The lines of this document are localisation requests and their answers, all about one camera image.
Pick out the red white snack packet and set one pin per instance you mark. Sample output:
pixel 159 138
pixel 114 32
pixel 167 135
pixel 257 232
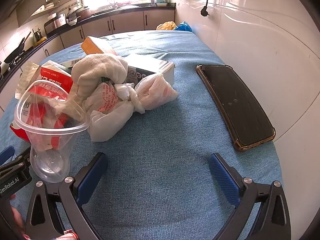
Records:
pixel 53 77

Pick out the row of grey base cabinets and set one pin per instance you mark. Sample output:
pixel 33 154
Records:
pixel 157 20

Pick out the black kitchen countertop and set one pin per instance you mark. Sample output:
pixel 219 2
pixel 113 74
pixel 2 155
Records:
pixel 125 10

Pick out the blue table cloth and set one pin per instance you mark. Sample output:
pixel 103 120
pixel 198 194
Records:
pixel 160 135

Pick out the brown cooking pot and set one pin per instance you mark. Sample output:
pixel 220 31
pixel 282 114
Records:
pixel 83 12

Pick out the blue plastic bag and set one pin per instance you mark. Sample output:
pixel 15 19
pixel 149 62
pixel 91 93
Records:
pixel 183 27

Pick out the yellow plastic bag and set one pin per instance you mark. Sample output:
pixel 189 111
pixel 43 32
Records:
pixel 166 25

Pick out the blue white box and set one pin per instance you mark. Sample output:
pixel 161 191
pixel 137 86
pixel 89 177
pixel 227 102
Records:
pixel 162 0

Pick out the silver rice cooker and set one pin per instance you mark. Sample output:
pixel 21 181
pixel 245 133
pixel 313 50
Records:
pixel 60 21

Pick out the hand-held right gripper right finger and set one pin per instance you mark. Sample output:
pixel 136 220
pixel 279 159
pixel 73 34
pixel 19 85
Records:
pixel 222 180

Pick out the black frying pan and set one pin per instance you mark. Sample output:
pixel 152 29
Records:
pixel 15 52

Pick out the smartphone in clear case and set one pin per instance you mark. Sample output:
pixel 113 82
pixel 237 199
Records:
pixel 235 105

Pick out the white sock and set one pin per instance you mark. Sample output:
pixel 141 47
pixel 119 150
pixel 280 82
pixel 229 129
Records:
pixel 97 66

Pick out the clear plastic cup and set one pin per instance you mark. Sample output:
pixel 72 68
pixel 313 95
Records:
pixel 50 166

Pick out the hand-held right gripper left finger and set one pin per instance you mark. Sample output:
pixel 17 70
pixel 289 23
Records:
pixel 91 180

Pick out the orange box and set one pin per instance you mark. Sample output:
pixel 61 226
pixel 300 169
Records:
pixel 91 45

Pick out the white cardboard box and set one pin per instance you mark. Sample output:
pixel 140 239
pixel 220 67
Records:
pixel 150 63

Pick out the white knotted plastic bag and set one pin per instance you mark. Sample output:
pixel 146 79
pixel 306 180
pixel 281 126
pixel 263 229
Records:
pixel 107 123

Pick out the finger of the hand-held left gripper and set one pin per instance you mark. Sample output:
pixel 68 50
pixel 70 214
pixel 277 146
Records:
pixel 6 153

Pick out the dish rack with plates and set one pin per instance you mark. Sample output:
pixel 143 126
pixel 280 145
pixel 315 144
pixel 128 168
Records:
pixel 47 6

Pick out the red printed white wrapper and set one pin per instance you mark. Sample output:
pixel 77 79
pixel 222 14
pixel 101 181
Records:
pixel 105 97

